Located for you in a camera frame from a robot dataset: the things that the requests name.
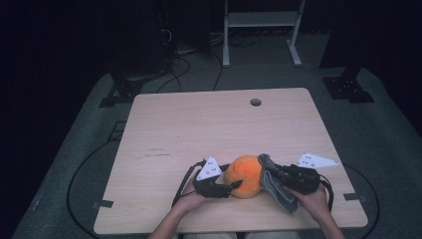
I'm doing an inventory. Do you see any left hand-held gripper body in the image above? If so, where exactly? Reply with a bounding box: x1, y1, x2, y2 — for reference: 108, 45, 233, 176
193, 156, 233, 199

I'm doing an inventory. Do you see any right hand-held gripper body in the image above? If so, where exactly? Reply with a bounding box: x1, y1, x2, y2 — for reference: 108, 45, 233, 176
282, 151, 340, 196

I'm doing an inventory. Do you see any orange plush toy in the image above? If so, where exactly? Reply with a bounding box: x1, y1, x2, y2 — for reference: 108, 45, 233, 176
222, 154, 264, 199

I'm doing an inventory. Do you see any person's right hand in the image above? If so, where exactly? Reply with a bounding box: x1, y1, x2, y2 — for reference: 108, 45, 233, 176
292, 183, 328, 220

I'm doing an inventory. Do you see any person's left hand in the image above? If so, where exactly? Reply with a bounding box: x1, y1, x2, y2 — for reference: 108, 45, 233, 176
172, 185, 208, 213

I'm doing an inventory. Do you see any black tape strip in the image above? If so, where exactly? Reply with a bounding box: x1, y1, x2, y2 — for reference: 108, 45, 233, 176
92, 199, 114, 209
342, 192, 368, 204

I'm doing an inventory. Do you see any left hand-held gripper cable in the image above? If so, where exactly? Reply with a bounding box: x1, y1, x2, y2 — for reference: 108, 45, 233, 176
171, 159, 206, 209

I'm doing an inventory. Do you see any hand-held gripper cable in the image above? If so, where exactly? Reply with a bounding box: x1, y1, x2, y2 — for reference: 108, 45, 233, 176
317, 173, 334, 212
171, 159, 206, 209

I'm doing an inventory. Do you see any right hand-held gripper cable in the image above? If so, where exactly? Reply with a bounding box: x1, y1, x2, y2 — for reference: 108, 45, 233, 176
317, 173, 334, 212

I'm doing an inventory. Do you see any long black floor cable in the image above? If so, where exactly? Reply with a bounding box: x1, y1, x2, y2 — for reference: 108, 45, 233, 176
342, 162, 381, 239
66, 138, 115, 239

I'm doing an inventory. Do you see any black stand with base plate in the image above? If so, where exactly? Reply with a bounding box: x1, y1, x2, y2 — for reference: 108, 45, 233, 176
99, 64, 144, 109
319, 0, 376, 105

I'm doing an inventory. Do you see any black floor cable loop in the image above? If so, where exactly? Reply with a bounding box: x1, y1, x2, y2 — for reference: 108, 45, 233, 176
155, 54, 192, 95

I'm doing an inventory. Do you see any bundle of dark cables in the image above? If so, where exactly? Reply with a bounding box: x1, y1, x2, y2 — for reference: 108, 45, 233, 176
210, 30, 264, 48

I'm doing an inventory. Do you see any white metal table frame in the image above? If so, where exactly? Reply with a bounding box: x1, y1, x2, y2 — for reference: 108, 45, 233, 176
222, 0, 307, 69

